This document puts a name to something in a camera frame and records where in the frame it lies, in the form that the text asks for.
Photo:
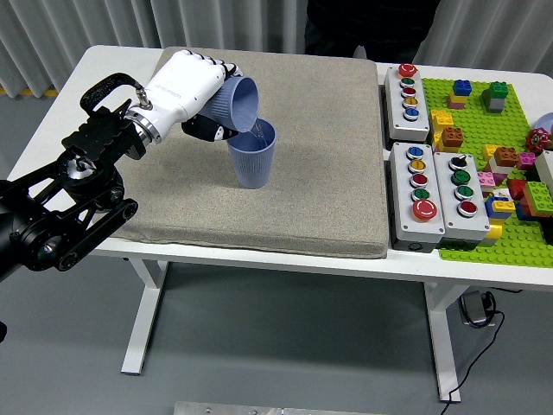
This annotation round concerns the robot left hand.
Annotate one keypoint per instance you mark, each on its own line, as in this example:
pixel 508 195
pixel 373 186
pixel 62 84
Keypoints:
pixel 181 86

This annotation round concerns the blue ribbed cup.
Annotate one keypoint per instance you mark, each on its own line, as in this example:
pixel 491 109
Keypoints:
pixel 242 104
pixel 250 164

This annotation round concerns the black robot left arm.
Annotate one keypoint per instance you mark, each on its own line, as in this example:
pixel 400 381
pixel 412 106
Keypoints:
pixel 86 173

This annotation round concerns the white pleated curtain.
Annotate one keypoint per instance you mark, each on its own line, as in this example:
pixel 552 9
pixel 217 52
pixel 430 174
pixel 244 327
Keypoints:
pixel 86 21

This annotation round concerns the grey-brown mat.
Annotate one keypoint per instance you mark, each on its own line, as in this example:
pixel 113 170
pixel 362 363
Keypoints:
pixel 302 151

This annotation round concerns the person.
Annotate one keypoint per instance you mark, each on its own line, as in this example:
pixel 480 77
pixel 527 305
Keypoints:
pixel 367 21

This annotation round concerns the grey five-button control box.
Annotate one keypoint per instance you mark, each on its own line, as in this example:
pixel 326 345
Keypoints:
pixel 399 112
pixel 404 207

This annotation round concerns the white table leg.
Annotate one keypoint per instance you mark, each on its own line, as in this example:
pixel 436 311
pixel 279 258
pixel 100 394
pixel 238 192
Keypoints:
pixel 144 320
pixel 440 346

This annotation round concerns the pink toy brick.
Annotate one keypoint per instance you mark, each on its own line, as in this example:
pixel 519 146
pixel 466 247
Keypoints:
pixel 487 179
pixel 454 103

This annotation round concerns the brown toy brick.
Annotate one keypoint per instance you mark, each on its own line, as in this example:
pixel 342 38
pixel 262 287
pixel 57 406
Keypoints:
pixel 506 156
pixel 452 138

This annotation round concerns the green brick baseplate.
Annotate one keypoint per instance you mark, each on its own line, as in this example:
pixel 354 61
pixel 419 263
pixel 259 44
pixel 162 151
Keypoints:
pixel 475 129

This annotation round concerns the grey toy brick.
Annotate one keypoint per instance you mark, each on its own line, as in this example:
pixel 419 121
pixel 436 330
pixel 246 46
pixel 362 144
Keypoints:
pixel 497 106

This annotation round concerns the blue and yellow toy brick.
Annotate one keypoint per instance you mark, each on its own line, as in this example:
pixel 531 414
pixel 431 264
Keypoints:
pixel 500 207

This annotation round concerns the red toy brick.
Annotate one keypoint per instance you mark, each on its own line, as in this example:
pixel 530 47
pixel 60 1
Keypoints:
pixel 516 189

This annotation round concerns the magenta toy brick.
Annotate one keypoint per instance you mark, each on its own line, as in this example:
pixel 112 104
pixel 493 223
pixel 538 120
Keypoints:
pixel 526 161

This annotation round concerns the lavender plate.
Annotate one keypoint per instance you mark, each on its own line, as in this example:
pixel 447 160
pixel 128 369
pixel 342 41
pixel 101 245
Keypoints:
pixel 546 123

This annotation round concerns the grey power adapter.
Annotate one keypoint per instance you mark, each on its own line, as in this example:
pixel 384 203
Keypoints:
pixel 474 309

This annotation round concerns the large green toy brick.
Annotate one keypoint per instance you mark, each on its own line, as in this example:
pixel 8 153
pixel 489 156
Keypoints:
pixel 539 198

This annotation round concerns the white box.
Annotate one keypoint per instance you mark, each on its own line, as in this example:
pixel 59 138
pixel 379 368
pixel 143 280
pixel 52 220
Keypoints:
pixel 546 173

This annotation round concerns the grey selector switch control box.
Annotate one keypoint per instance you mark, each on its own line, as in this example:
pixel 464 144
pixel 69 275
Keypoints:
pixel 449 203

